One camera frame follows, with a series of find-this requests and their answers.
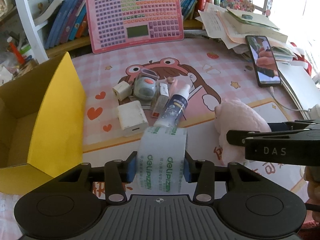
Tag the pink keyboard learning toy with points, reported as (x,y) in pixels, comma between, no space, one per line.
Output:
(117,24)

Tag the pink plush toy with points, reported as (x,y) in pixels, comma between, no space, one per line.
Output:
(233,121)

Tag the clear packing tape roll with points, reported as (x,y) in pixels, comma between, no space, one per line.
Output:
(160,160)

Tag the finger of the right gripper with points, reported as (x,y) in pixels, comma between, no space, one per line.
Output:
(250,137)
(294,125)

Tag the yellow cardboard box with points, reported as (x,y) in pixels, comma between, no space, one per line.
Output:
(42,119)

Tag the small white charger cube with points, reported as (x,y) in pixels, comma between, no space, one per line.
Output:
(122,90)

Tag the white blue spray bottle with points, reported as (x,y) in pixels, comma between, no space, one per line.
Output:
(174,109)

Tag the large white charger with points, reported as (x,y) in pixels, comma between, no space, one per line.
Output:
(132,118)

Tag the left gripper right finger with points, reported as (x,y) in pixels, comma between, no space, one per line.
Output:
(201,172)

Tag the row of blue books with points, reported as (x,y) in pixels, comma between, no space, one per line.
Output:
(66,24)

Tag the red pen in cup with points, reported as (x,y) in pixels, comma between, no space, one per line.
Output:
(15,51)

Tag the grey timer gadget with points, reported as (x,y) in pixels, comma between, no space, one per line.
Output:
(145,85)

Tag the white bookshelf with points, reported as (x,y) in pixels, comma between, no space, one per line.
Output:
(32,17)

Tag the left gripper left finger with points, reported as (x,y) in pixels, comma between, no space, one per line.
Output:
(117,173)

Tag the small red white box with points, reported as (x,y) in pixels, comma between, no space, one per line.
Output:
(158,105)

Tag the black smartphone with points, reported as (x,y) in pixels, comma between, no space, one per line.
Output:
(264,63)

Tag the stack of papers and books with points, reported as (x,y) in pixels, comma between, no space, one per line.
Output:
(246,32)

